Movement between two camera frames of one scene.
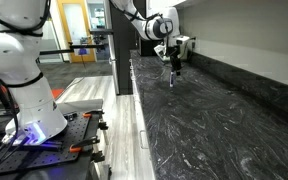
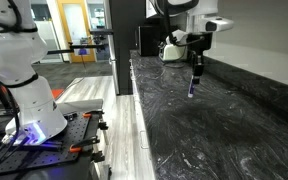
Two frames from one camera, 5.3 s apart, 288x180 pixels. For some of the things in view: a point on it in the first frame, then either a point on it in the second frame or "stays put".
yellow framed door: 76,19 stays put
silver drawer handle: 144,139 stays put
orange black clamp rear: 95,114 stays put
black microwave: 146,47 stays put
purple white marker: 171,79 → 191,88
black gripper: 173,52 → 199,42
